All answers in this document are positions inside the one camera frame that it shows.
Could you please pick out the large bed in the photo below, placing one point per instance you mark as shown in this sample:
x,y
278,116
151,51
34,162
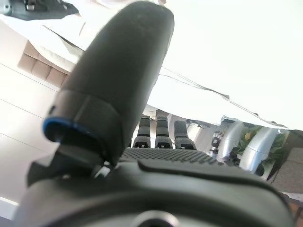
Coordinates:
x,y
236,47

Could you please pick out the idle robot black hand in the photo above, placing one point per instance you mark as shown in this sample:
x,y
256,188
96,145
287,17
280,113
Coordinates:
x,y
216,142

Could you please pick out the green potted plant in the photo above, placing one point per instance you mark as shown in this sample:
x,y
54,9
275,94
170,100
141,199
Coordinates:
x,y
280,145

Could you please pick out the white duvet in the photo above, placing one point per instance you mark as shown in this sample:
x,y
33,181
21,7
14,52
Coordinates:
x,y
35,37

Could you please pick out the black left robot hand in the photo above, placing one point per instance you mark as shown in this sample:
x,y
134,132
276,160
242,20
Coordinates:
x,y
113,71

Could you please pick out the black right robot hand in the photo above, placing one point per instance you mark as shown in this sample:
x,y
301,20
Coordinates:
x,y
52,10

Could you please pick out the tufted upholstered headboard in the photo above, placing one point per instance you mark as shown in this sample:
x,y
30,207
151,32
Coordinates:
x,y
38,68

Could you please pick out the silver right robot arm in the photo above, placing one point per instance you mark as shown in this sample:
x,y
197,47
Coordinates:
x,y
4,6

